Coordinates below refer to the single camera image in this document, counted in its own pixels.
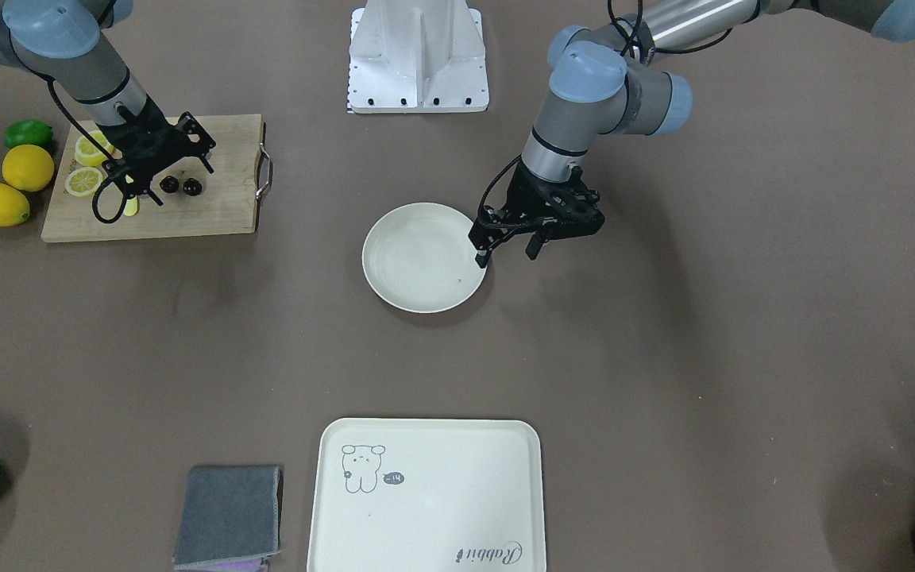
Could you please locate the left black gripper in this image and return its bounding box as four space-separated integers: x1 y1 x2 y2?
469 163 605 270

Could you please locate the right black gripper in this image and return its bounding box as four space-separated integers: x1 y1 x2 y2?
99 99 217 206

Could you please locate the dark red cherry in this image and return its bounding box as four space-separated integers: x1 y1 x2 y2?
159 176 180 193
181 178 204 198

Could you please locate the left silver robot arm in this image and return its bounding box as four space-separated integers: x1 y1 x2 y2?
469 1 915 268

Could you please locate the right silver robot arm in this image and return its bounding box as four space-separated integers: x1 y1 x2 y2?
0 1 215 199

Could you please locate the cream rectangular tray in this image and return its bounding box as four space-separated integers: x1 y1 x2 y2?
307 419 547 571

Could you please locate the lemon slice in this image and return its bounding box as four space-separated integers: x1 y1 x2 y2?
73 129 115 167
63 166 106 198

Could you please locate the white round plate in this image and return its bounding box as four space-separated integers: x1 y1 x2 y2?
361 203 486 314

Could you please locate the wooden cutting board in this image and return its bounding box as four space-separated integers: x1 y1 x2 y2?
41 114 272 243

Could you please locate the green lime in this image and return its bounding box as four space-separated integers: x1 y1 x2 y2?
3 119 54 149

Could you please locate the grey folded cloth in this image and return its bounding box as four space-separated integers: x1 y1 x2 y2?
173 465 282 571

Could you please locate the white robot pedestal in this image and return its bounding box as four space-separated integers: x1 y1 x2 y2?
346 1 490 114

